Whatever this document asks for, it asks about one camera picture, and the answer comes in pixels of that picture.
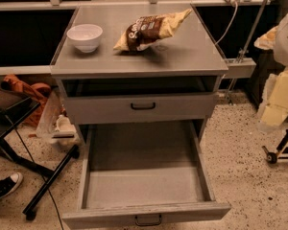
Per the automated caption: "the brown and yellow chip bag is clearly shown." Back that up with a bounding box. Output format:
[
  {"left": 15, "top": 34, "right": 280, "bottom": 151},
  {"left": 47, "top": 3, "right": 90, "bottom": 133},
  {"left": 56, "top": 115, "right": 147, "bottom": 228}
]
[{"left": 113, "top": 9, "right": 192, "bottom": 52}]

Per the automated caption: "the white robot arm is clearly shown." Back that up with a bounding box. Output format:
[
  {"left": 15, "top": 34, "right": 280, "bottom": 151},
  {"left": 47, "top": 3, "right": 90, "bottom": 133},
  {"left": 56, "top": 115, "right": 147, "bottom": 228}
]
[{"left": 254, "top": 13, "right": 288, "bottom": 132}]

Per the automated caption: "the closed grey upper drawer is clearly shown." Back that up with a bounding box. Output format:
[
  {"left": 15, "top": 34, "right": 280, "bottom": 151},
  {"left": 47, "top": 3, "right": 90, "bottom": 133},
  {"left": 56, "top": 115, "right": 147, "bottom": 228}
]
[{"left": 63, "top": 93, "right": 217, "bottom": 125}]

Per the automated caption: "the grey drawer cabinet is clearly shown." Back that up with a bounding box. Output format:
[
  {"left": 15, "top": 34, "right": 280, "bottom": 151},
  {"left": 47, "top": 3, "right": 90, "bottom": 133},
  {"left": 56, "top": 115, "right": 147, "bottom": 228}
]
[{"left": 51, "top": 4, "right": 228, "bottom": 134}]

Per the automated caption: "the open grey bottom drawer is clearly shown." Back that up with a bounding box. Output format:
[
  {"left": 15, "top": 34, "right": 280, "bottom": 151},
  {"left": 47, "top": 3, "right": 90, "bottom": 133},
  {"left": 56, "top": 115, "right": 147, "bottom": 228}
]
[{"left": 63, "top": 121, "right": 230, "bottom": 230}]

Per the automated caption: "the clear plastic bag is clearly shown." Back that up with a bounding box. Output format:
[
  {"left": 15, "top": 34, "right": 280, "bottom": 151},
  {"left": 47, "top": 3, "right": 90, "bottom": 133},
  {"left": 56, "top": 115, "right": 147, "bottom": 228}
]
[{"left": 36, "top": 88, "right": 80, "bottom": 149}]

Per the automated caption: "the orange cloth bag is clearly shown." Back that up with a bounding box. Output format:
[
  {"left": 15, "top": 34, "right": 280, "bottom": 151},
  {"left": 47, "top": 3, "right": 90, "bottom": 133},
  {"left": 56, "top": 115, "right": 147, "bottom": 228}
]
[{"left": 4, "top": 74, "right": 52, "bottom": 127}]

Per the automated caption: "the metal support pole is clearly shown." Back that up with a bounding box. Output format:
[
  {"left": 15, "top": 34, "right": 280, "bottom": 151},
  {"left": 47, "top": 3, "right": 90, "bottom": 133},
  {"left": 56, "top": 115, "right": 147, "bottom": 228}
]
[{"left": 225, "top": 0, "right": 276, "bottom": 105}]

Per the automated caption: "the white ceramic bowl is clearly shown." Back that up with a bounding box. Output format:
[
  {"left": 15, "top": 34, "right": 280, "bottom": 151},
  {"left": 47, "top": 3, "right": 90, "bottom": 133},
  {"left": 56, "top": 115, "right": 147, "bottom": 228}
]
[{"left": 67, "top": 24, "right": 103, "bottom": 53}]

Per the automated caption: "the black folding stand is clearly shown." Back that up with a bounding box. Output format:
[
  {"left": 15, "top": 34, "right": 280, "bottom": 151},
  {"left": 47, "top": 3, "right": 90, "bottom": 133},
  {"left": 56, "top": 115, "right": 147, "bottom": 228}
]
[{"left": 0, "top": 55, "right": 81, "bottom": 221}]

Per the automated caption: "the black wheeled tripod base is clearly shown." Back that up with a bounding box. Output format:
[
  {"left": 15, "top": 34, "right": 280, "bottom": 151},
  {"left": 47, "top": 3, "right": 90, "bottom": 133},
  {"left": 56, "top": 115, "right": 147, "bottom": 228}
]
[{"left": 262, "top": 129, "right": 288, "bottom": 164}]

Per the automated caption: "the black and white sneaker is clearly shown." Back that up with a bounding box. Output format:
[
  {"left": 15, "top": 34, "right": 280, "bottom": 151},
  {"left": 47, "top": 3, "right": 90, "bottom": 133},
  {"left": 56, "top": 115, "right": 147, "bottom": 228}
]
[{"left": 0, "top": 172, "right": 23, "bottom": 199}]

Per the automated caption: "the thin black floor cable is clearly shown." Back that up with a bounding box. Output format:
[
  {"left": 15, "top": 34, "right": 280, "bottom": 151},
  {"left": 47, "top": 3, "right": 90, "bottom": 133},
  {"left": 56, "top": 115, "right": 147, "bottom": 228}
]
[{"left": 4, "top": 115, "right": 65, "bottom": 230}]

